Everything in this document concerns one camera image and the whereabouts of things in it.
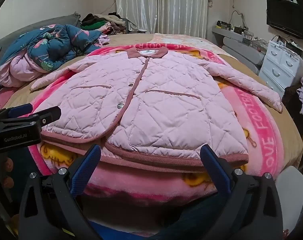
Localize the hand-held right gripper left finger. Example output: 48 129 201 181
18 144 102 240

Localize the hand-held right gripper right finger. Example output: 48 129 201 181
199 144 283 240

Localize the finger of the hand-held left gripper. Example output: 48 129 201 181
0 103 33 121
1 106 62 128

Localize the pink quilted jacket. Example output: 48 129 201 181
30 47 283 174

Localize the pile of clothes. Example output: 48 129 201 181
80 12 128 34

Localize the person's dark teal clothing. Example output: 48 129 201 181
0 144 232 240

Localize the dark blue floral duvet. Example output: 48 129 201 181
0 23 109 88

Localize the grey padded headboard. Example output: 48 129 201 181
0 12 82 63

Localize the dark chair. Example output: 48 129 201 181
283 86 303 135

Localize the grey desk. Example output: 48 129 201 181
211 25 269 67

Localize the white drawer cabinet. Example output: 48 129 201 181
258 40 303 98

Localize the row of small desk electronics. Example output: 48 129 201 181
216 20 269 48

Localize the white pleated curtain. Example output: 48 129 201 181
115 0 213 39

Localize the black wall television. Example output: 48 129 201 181
266 0 303 40

